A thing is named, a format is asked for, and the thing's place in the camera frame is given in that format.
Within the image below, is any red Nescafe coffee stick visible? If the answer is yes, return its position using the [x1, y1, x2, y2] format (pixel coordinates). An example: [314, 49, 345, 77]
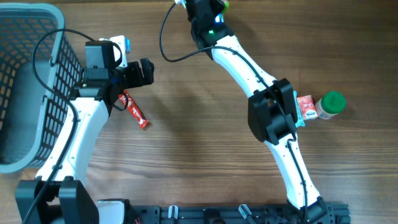
[119, 90, 149, 129]

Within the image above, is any small orange box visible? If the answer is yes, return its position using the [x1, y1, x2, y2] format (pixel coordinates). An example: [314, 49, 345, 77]
[297, 95, 318, 120]

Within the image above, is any light blue snack packet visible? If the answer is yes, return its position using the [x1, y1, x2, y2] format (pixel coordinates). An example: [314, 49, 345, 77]
[294, 91, 305, 128]

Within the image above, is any green lid jar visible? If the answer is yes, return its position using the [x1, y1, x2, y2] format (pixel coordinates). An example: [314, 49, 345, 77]
[315, 91, 346, 119]

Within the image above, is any green snack bag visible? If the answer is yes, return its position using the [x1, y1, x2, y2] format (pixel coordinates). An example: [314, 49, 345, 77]
[222, 0, 229, 11]

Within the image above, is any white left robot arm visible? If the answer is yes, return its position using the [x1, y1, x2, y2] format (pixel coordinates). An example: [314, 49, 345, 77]
[16, 58, 154, 223]

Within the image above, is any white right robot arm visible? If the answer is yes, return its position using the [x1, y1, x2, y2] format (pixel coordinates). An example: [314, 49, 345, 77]
[182, 1, 326, 223]

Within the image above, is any grey plastic basket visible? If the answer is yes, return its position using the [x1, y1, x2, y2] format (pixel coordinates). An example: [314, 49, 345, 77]
[1, 3, 81, 174]

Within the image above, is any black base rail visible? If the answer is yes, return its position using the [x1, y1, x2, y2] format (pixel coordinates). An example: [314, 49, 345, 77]
[127, 203, 351, 224]

